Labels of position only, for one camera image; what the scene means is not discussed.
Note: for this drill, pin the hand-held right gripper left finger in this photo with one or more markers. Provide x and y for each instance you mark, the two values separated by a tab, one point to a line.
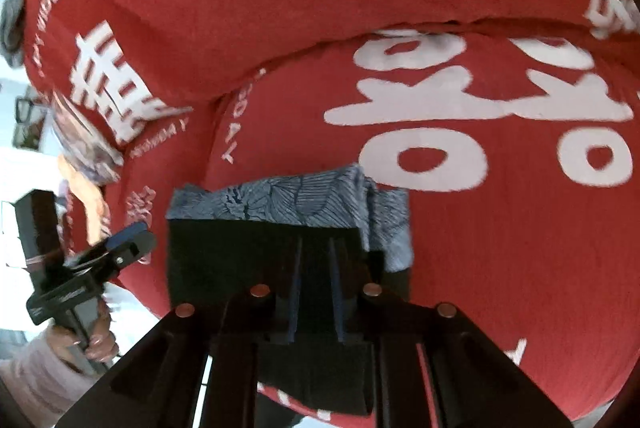
294	308

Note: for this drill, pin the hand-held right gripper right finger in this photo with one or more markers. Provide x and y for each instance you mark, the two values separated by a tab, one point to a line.
337	308

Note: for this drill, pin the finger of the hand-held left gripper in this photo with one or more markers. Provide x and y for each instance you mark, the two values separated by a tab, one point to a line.
132	258
127	235

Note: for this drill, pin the black pants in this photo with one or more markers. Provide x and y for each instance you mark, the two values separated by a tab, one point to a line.
210	258

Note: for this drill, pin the person's left forearm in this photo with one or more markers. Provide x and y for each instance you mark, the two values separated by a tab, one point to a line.
35	383

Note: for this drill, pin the person's left hand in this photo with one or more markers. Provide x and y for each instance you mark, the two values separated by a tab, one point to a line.
102	343

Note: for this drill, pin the illustrated pillow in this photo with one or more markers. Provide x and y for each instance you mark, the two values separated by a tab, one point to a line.
87	152

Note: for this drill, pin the red printed blanket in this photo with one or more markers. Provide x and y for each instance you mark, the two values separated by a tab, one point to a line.
500	233

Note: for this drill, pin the dark frame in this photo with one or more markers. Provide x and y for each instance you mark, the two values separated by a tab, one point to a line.
27	122

